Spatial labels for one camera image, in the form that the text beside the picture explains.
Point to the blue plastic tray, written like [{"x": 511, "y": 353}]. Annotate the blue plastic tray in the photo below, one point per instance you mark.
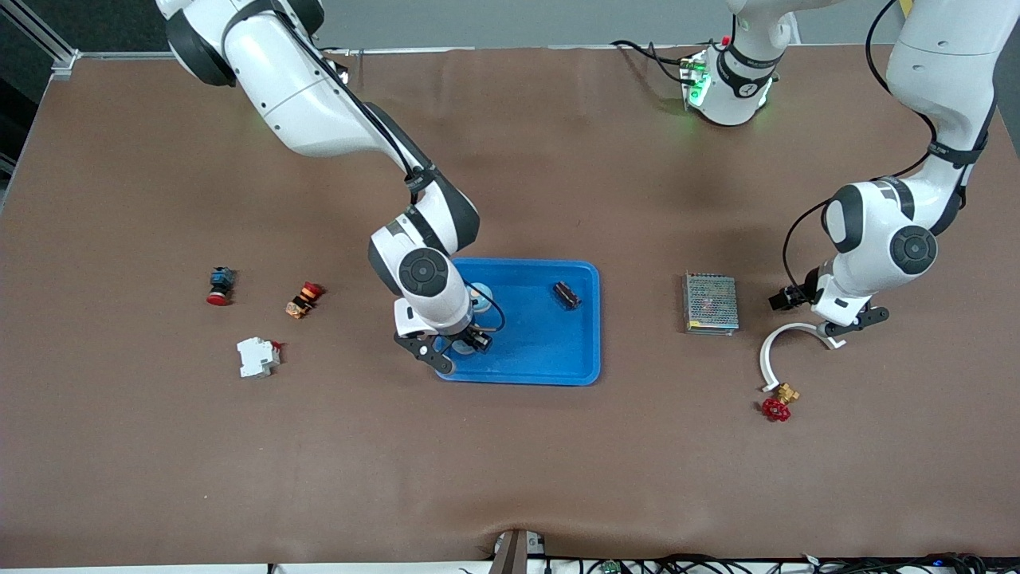
[{"x": 526, "y": 343}]

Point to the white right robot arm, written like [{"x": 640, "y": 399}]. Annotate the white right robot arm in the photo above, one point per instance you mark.
[{"x": 295, "y": 88}]

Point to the metal mesh power supply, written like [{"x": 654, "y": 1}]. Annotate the metal mesh power supply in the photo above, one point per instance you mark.
[{"x": 711, "y": 303}]

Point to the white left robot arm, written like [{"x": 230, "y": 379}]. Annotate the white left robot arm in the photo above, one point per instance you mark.
[{"x": 940, "y": 56}]

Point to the white circuit breaker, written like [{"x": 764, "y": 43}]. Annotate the white circuit breaker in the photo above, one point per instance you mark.
[{"x": 256, "y": 357}]

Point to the dark electrolytic capacitor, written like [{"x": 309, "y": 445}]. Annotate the dark electrolytic capacitor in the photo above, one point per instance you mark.
[{"x": 567, "y": 295}]

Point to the grey aluminium frame profile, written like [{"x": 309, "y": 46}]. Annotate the grey aluminium frame profile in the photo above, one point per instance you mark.
[{"x": 40, "y": 30}]

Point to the orange red push button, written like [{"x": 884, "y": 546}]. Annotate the orange red push button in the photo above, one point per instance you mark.
[{"x": 304, "y": 300}]

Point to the metal table clamp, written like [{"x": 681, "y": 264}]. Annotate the metal table clamp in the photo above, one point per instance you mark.
[{"x": 514, "y": 554}]

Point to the red mushroom button blue base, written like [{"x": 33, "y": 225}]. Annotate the red mushroom button blue base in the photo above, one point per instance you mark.
[{"x": 220, "y": 287}]

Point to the blue dome bell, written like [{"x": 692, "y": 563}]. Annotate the blue dome bell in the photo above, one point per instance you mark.
[
  {"x": 480, "y": 299},
  {"x": 464, "y": 346}
]

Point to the white curved plastic arc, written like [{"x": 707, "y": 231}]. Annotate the white curved plastic arc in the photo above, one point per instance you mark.
[{"x": 797, "y": 327}]

